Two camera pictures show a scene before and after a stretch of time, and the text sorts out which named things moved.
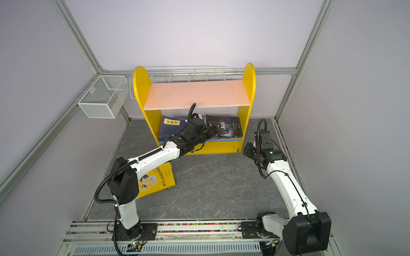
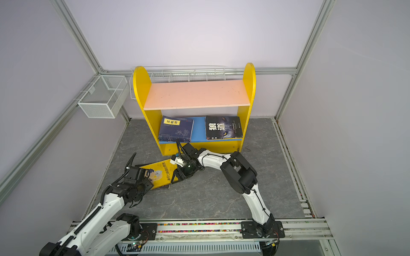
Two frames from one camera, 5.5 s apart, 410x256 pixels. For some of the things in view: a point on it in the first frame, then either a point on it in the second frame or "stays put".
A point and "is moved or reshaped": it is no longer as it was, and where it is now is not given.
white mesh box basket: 105,97 stays put
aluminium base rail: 103,232 stays put
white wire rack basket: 159,74 stays put
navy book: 170,126 stays put
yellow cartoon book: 160,179 is moved or reshaped
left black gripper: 207,128 → 148,185
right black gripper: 247,150 → 180,177
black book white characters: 231,126 stays put
